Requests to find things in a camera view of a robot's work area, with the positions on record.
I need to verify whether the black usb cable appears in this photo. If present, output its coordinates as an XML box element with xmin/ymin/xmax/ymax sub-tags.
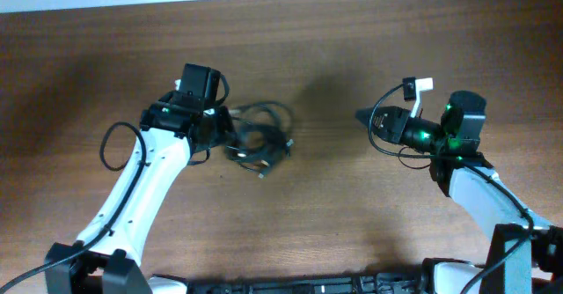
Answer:
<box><xmin>222</xmin><ymin>99</ymin><xmax>296</xmax><ymax>180</ymax></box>

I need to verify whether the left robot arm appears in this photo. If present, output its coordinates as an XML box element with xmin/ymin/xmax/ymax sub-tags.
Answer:
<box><xmin>45</xmin><ymin>63</ymin><xmax>234</xmax><ymax>293</ymax></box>

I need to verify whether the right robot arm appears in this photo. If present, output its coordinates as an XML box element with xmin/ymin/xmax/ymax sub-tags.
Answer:
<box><xmin>355</xmin><ymin>91</ymin><xmax>562</xmax><ymax>293</ymax></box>

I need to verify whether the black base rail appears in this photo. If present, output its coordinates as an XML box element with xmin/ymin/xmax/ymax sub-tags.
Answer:
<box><xmin>149</xmin><ymin>262</ymin><xmax>441</xmax><ymax>294</ymax></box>

